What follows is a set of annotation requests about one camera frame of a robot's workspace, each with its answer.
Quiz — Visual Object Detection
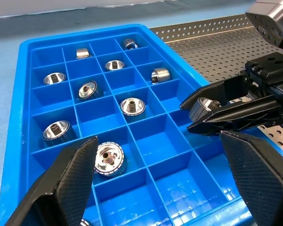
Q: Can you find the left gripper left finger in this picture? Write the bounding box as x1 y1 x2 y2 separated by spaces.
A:
4 136 99 226

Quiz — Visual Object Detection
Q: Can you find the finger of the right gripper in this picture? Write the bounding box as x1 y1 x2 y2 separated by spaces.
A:
186 94 283 137
179 74 251 111

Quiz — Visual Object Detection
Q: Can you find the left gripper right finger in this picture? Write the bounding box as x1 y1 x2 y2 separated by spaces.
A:
219 130 283 226

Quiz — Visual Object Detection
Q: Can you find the blue compartment tray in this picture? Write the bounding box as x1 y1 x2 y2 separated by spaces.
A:
0 23 255 226

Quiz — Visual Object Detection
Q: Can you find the shiny metal cylinder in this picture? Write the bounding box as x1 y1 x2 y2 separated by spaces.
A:
75 48 92 60

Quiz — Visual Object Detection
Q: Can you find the perforated metal tray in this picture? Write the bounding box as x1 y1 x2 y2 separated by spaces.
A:
149 13 283 156

